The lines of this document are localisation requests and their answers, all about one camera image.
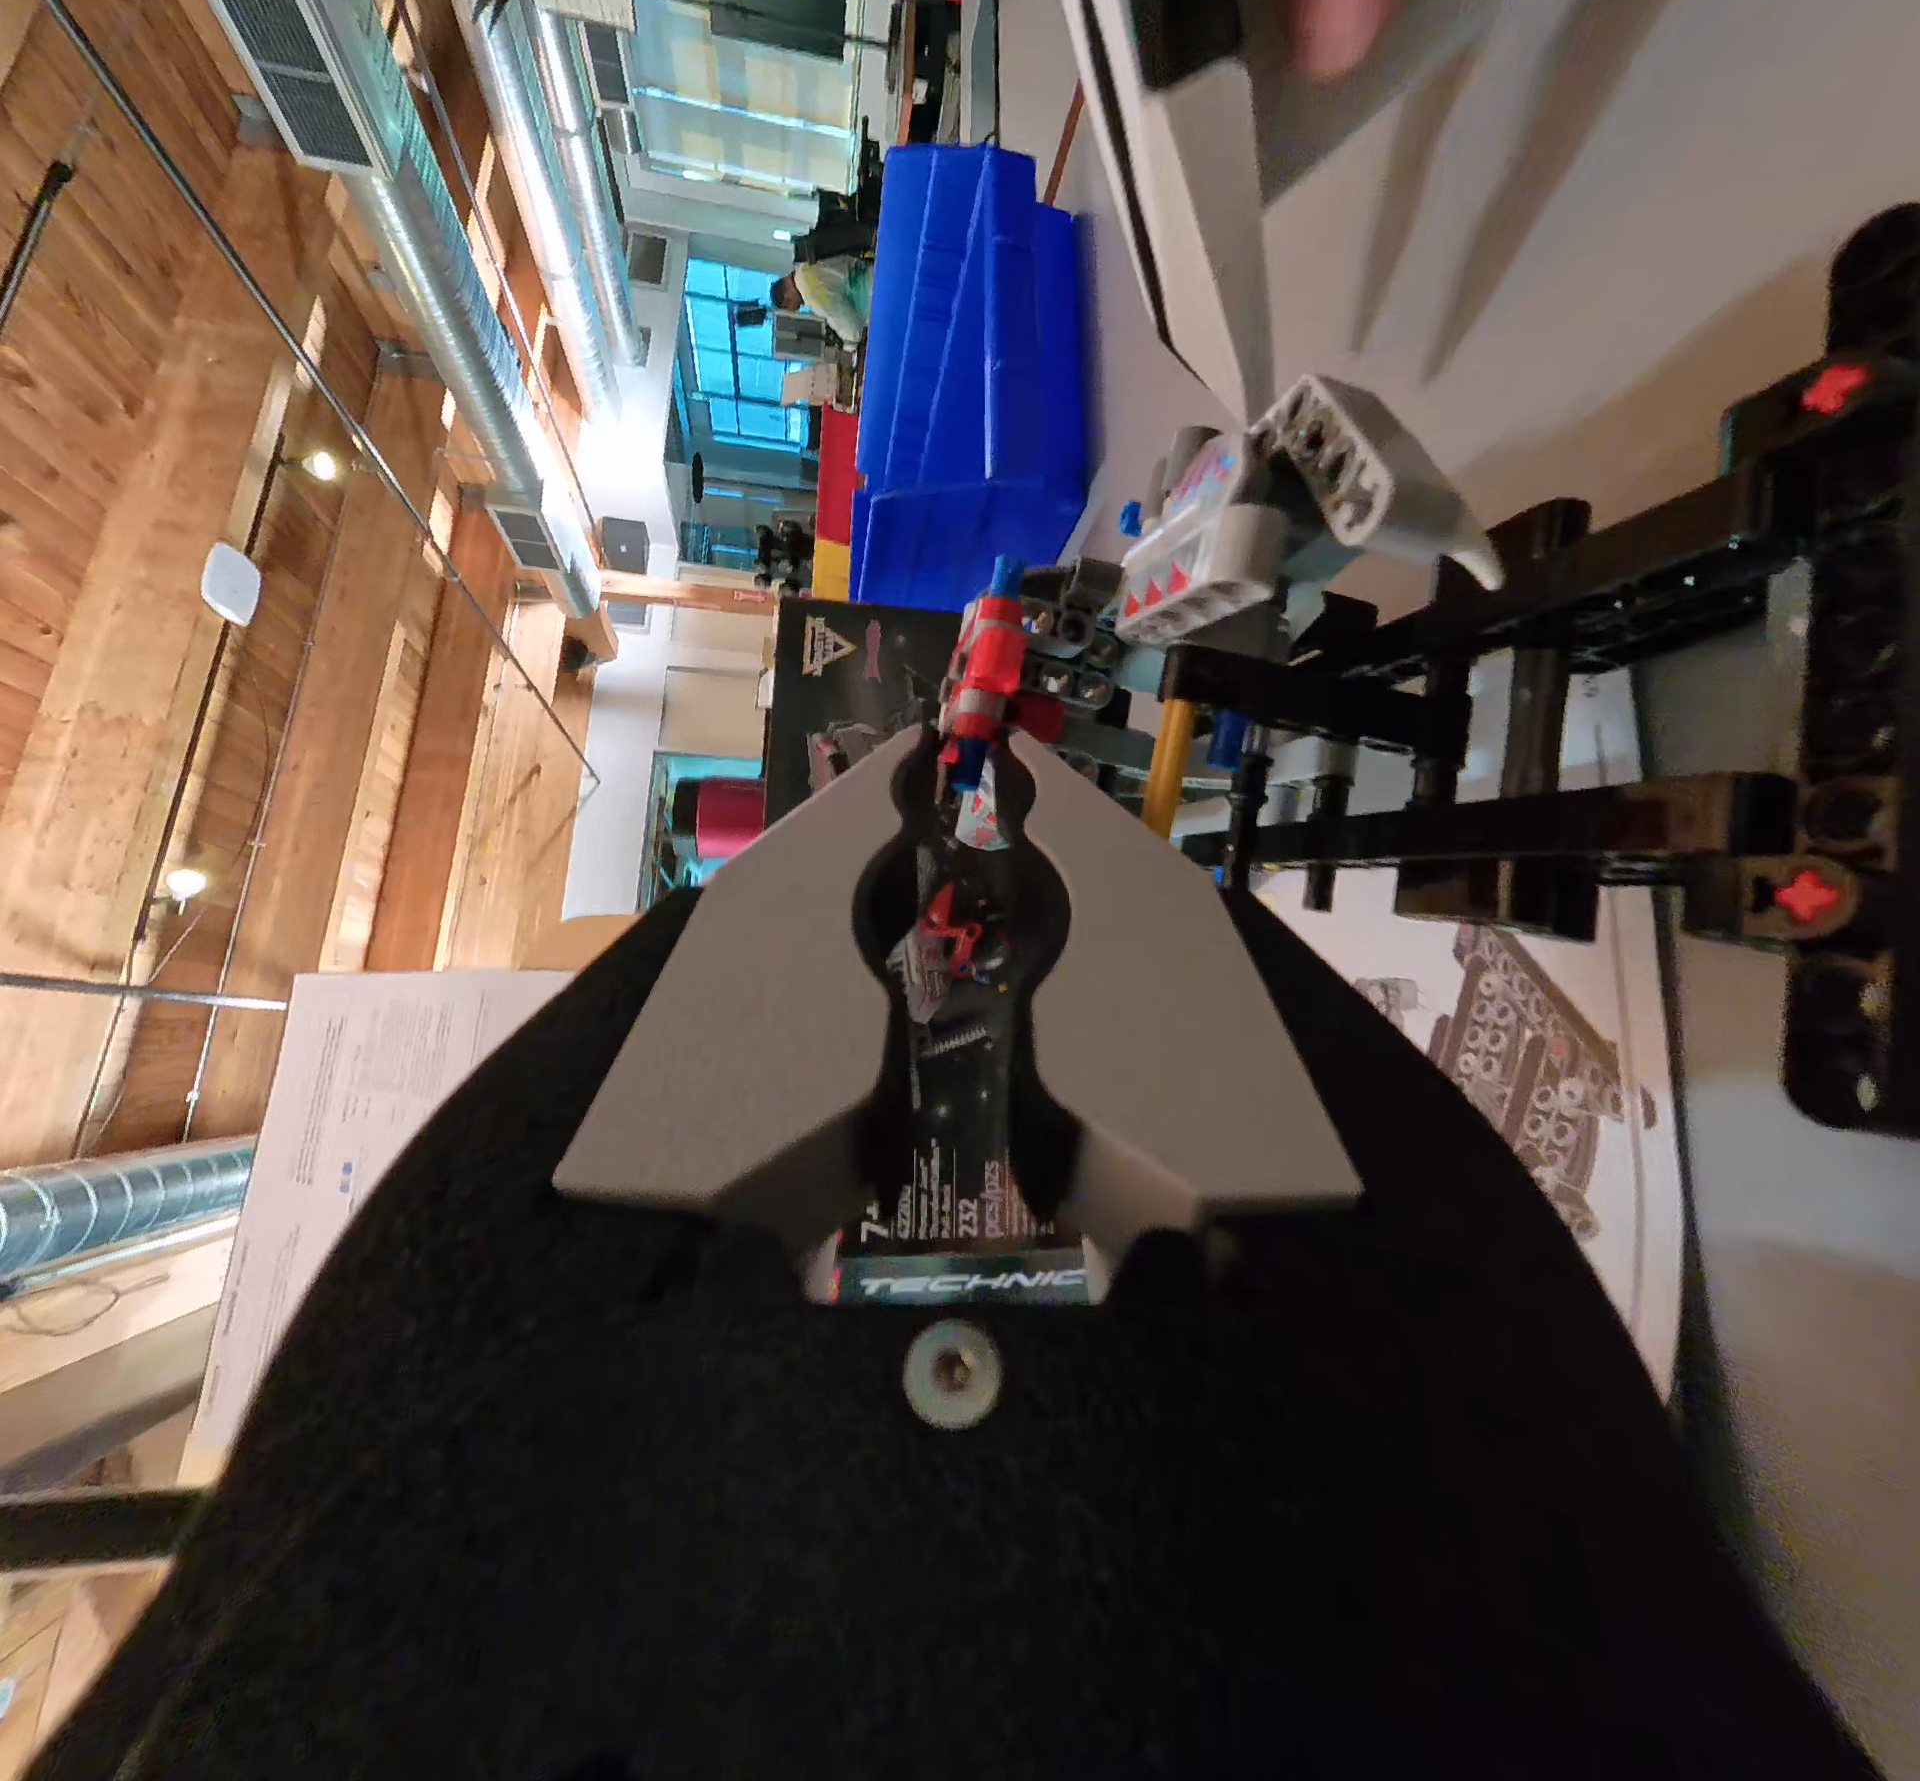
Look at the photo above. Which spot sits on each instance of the magenta metal bottle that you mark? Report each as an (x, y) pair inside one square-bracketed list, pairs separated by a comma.
[(721, 821)]

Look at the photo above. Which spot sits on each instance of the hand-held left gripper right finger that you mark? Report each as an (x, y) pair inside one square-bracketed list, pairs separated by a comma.
[(1186, 1062)]

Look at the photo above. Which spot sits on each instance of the large ceiling vent grille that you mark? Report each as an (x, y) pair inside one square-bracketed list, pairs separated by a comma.
[(286, 51)]

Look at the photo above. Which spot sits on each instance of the row of red yellow bins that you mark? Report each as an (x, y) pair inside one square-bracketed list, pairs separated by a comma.
[(832, 491)]

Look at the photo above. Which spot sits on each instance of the small ceiling vent grille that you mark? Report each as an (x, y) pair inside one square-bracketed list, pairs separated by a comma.
[(540, 550)]

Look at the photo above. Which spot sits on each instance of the blue plastic storage bin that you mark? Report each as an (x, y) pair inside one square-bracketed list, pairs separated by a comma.
[(960, 386)]

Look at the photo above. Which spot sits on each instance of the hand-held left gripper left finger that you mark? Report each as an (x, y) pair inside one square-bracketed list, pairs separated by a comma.
[(735, 1062)]

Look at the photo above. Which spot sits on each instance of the silver ventilation duct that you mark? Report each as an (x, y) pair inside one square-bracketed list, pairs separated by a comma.
[(434, 265), (119, 1212)]

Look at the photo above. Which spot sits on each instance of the building instruction booklet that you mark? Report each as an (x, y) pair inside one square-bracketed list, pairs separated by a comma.
[(1635, 1212)]

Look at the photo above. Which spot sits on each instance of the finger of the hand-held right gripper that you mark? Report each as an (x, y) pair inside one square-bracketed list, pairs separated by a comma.
[(1092, 12), (1215, 206)]

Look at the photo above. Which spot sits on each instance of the white desk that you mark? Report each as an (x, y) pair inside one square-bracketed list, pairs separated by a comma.
[(1726, 88)]

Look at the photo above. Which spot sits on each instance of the black speaker cube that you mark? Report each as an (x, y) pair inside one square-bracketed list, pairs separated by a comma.
[(624, 545)]

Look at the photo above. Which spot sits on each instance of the black toy truck box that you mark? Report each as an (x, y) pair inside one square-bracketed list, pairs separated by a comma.
[(840, 671)]

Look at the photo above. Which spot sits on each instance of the toy brick truck model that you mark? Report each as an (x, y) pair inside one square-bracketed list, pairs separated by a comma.
[(1845, 700)]

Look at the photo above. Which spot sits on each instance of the printed white instruction sheet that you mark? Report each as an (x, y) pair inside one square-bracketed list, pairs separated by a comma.
[(360, 1136)]

